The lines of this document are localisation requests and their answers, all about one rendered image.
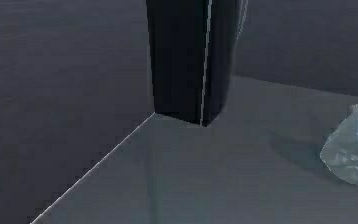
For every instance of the tall black cabinet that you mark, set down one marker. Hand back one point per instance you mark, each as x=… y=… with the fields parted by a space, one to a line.
x=180 y=60

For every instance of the pale grey garbage bag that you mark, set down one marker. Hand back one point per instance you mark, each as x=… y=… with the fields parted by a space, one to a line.
x=350 y=153

